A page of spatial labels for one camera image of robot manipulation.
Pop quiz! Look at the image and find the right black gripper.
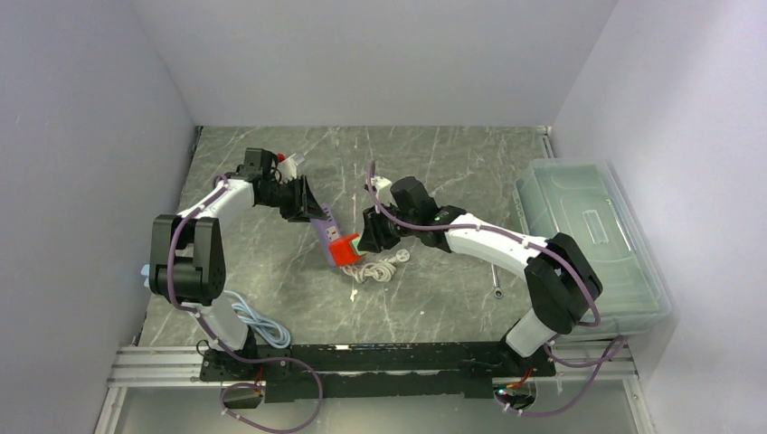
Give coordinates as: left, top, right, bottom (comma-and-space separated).
357, 201, 418, 254

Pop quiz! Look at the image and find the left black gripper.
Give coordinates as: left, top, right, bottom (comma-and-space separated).
260, 175, 327, 223

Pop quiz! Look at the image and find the light green plug adapter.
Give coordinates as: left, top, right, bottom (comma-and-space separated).
350, 233, 363, 256

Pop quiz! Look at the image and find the white power cord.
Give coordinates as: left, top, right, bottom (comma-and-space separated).
341, 249, 413, 285

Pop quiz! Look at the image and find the red plug adapter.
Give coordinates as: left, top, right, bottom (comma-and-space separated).
328, 233, 365, 267

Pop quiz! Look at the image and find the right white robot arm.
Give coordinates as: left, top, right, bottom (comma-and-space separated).
355, 174, 603, 375

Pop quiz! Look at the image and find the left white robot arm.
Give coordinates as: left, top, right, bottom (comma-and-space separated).
142, 147, 327, 380

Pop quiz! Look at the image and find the silver wrench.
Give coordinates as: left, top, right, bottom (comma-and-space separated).
490, 264, 504, 298

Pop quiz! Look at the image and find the clear plastic storage bin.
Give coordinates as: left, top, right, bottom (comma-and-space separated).
516, 158, 671, 341

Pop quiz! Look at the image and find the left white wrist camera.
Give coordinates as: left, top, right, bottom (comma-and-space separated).
276, 153, 305, 184

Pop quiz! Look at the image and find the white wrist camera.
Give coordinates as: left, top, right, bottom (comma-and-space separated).
369, 175, 394, 206
276, 153, 305, 184

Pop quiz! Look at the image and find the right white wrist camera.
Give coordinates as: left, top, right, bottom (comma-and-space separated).
369, 175, 394, 206

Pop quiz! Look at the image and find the light blue cable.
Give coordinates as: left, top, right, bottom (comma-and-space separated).
224, 289, 292, 350

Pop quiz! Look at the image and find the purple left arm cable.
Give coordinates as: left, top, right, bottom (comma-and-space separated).
166, 174, 325, 434

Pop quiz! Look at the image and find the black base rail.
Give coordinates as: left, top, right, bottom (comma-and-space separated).
199, 341, 556, 403

